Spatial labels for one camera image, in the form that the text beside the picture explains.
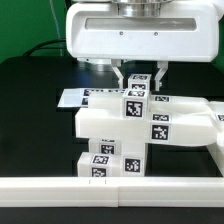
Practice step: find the white fence rail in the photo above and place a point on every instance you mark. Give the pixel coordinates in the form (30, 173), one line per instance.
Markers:
(217, 153)
(111, 192)

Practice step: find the white marker base plate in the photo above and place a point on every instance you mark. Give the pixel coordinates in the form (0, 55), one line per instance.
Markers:
(78, 97)

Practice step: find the white chair seat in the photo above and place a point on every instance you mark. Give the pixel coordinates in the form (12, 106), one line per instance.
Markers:
(133, 158)

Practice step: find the white right fence rail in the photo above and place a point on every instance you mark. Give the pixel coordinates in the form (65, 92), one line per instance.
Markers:
(217, 153)

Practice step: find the white front fence rail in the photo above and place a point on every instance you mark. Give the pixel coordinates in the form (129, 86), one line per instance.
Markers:
(111, 192)

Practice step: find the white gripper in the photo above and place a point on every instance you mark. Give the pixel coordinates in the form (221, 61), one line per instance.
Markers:
(182, 30)

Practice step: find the white chair back frame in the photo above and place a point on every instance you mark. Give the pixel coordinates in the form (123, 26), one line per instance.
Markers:
(170, 120)

